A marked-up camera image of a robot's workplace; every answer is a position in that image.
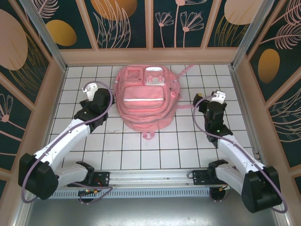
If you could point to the aluminium corner post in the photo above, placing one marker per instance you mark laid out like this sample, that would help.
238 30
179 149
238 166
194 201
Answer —
48 37
249 33

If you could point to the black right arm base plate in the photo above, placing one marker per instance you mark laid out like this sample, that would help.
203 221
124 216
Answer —
200 177

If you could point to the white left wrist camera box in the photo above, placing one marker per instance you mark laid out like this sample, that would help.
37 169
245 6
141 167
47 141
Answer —
90 91

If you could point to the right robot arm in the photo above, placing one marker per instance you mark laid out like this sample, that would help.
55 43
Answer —
235 153

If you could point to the grey metal sheet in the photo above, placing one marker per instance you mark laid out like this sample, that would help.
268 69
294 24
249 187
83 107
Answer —
150 212

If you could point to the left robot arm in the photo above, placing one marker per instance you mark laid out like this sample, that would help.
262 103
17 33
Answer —
61 146

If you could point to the aluminium mounting rail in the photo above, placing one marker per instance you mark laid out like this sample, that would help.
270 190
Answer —
150 179

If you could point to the pink backpack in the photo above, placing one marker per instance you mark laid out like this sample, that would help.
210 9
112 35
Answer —
143 106

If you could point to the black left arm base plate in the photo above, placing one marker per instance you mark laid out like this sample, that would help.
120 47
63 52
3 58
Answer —
103 177

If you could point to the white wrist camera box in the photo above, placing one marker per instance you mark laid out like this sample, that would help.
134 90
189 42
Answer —
218 96
90 91

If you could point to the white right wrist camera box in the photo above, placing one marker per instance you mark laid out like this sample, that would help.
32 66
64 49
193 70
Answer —
218 96

